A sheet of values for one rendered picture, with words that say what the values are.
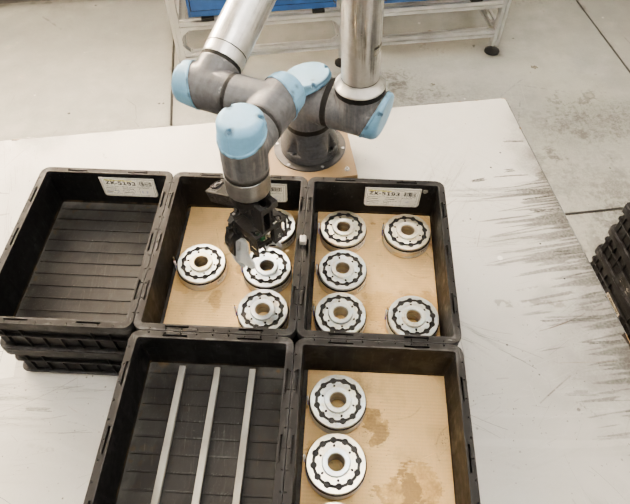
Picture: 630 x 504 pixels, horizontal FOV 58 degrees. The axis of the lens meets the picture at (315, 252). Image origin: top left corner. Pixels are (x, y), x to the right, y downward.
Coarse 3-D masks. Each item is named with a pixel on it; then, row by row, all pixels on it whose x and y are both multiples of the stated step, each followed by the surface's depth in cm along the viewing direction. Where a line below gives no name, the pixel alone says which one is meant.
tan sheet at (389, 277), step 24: (360, 216) 132; (384, 216) 132; (384, 264) 124; (408, 264) 124; (432, 264) 124; (384, 288) 120; (408, 288) 120; (432, 288) 120; (312, 312) 116; (384, 312) 116
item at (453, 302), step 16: (448, 224) 117; (448, 240) 115; (304, 256) 112; (448, 256) 114; (304, 272) 110; (448, 272) 110; (304, 288) 110; (448, 288) 108; (304, 304) 106; (304, 320) 104; (304, 336) 102; (320, 336) 102; (336, 336) 102; (352, 336) 102; (368, 336) 102; (384, 336) 102; (400, 336) 102; (416, 336) 102; (432, 336) 102
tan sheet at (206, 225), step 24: (192, 216) 132; (216, 216) 132; (192, 240) 127; (216, 240) 127; (216, 288) 120; (240, 288) 120; (288, 288) 120; (168, 312) 116; (192, 312) 116; (216, 312) 116; (264, 312) 116
